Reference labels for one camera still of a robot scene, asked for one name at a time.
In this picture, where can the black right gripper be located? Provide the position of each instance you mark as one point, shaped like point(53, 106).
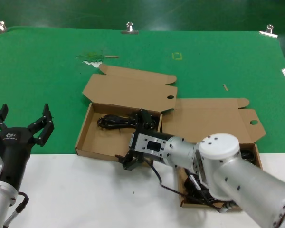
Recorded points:
point(132, 142)

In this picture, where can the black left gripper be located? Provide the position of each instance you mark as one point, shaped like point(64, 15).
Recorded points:
point(14, 152)

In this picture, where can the cardboard box with thin rod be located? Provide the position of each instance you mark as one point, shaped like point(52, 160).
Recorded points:
point(133, 88)

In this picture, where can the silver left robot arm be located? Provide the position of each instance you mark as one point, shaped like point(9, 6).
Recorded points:
point(0, 204)

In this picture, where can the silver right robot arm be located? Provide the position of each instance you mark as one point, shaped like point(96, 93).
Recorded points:
point(228, 166)

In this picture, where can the green tablecloth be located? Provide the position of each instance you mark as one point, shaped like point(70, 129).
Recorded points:
point(38, 71)

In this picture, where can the thin wooden stick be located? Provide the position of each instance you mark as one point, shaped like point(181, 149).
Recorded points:
point(112, 56)

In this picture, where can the small wooden chip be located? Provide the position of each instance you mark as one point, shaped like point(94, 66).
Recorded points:
point(225, 87)

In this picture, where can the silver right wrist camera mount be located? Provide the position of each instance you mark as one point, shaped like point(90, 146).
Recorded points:
point(142, 142)

